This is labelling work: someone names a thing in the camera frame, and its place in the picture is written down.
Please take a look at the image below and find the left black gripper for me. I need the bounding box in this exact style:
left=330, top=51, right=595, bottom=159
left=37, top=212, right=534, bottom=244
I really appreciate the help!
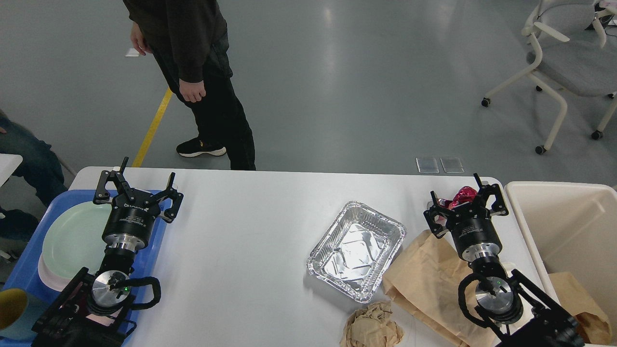
left=93, top=157, right=184, bottom=251

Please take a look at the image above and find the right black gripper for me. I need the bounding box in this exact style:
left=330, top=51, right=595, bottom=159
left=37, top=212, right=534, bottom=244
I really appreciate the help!
left=423, top=173, right=509, bottom=262

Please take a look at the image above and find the green plate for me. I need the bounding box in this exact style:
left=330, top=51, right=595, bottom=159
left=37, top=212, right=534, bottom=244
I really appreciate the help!
left=42, top=202, right=111, bottom=280

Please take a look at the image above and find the brown paper bag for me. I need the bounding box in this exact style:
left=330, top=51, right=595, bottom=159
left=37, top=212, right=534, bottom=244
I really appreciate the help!
left=383, top=230, right=496, bottom=347
left=549, top=272, right=613, bottom=345

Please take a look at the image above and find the aluminium foil tray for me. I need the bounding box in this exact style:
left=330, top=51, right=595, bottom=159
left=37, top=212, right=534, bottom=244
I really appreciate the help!
left=307, top=200, right=407, bottom=303

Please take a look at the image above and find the brown paper ball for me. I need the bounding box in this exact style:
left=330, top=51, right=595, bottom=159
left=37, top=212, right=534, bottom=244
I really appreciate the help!
left=339, top=301, right=404, bottom=347

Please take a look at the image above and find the dark green mug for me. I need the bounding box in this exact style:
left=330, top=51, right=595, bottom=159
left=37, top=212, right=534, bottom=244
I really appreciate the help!
left=0, top=288, right=49, bottom=341

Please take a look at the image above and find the pink mug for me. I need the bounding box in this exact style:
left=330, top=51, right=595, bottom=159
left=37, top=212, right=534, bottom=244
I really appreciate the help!
left=68, top=283, right=121, bottom=326

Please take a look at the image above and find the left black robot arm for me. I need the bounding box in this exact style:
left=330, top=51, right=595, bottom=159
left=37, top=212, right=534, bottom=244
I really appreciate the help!
left=32, top=158, right=184, bottom=347

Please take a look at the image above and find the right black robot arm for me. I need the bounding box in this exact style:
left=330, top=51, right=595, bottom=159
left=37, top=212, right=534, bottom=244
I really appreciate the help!
left=423, top=174, right=585, bottom=347

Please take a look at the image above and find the standing person's left hand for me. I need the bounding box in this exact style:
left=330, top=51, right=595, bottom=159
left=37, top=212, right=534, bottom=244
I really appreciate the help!
left=179, top=79, right=207, bottom=103

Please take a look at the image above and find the standing person's right hand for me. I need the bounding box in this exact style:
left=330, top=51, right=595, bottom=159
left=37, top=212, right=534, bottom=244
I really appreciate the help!
left=130, top=22, right=151, bottom=56

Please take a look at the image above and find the red foil wrapper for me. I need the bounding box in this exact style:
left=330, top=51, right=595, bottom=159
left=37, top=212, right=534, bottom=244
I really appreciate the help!
left=438, top=186, right=477, bottom=210

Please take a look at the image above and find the right floor outlet plate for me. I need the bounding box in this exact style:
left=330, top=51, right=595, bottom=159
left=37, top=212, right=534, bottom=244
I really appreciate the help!
left=440, top=157, right=465, bottom=174

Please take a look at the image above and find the floor outlet plate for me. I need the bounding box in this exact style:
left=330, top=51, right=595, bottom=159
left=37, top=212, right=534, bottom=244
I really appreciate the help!
left=440, top=157, right=465, bottom=174
left=415, top=157, right=440, bottom=174

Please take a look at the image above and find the left floor outlet plate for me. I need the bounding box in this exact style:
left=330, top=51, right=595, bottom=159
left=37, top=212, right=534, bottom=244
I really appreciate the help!
left=415, top=157, right=440, bottom=174

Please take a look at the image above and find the beige plastic bin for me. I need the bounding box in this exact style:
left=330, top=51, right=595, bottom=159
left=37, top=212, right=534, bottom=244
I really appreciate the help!
left=505, top=181, right=617, bottom=331

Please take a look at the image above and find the pink plate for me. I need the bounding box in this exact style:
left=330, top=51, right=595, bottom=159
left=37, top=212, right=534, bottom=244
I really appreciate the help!
left=37, top=254, right=77, bottom=292

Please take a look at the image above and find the blue plastic tray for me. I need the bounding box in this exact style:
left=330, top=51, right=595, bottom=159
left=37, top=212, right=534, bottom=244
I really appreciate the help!
left=0, top=189, right=167, bottom=347

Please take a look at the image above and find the white paper scrap on floor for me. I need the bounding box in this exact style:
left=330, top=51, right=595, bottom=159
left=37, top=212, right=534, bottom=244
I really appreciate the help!
left=125, top=48, right=141, bottom=57

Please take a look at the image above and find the brown paper bag in bin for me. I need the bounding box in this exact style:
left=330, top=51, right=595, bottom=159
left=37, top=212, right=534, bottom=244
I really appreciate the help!
left=549, top=272, right=613, bottom=345

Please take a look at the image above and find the standing person in black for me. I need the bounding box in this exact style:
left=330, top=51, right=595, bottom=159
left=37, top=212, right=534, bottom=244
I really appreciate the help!
left=124, top=0, right=256, bottom=171

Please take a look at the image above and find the white grey office chair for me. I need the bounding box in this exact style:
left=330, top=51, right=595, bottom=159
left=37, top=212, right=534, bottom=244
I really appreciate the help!
left=481, top=0, right=617, bottom=155

